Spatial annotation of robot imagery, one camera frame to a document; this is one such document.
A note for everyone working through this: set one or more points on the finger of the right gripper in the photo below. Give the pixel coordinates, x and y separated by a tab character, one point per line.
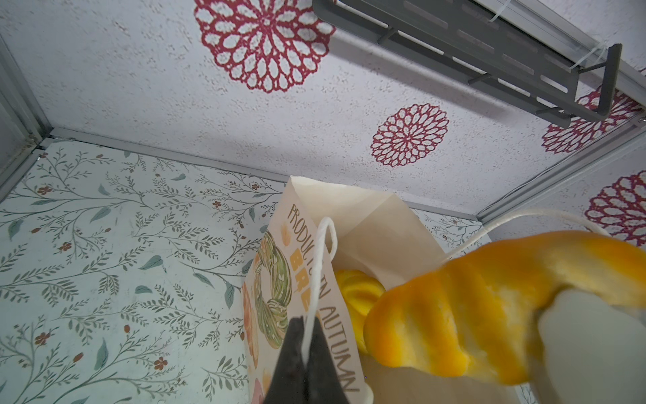
593	352

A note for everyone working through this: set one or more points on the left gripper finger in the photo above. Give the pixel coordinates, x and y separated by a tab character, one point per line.
297	380

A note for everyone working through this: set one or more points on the yellow elongated bread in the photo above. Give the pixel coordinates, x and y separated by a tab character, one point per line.
476	315

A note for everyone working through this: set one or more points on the white paper bag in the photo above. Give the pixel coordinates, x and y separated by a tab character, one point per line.
317	229

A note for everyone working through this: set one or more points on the grey metal wall shelf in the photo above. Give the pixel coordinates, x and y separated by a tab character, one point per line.
466	42

